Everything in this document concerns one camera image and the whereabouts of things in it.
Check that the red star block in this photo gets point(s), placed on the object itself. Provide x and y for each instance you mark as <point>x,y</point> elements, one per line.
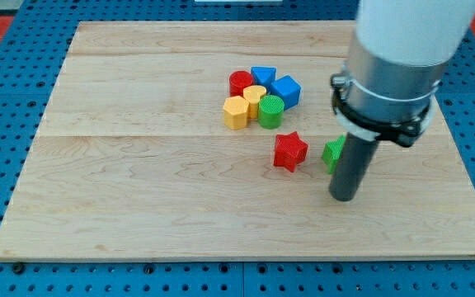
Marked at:
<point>289,151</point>

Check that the green star block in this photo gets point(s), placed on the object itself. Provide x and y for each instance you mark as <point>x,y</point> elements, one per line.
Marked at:
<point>332,152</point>

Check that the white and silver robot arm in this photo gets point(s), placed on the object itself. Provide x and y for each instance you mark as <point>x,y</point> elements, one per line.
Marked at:
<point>396,59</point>

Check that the yellow hexagon block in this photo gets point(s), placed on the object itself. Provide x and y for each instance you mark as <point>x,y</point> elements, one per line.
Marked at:
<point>235,112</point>

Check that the green cylinder block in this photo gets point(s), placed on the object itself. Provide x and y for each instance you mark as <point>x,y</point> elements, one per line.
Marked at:
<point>271,110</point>

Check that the yellow heart block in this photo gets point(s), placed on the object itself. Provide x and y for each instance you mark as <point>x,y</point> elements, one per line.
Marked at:
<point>253,94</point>

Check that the red cylinder block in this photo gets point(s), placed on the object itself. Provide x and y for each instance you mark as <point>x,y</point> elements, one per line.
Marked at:
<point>238,81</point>

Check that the blue triangle block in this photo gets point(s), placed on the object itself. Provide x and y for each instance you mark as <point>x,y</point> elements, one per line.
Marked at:
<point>263,76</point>

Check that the blue cube block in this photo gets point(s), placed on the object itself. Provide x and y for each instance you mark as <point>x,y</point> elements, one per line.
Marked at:
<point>288,90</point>

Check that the light wooden board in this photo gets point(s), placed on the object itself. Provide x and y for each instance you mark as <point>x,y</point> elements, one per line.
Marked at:
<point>132,162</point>

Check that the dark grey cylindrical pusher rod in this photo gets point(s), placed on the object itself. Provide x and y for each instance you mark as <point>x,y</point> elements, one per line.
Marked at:
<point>351,167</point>

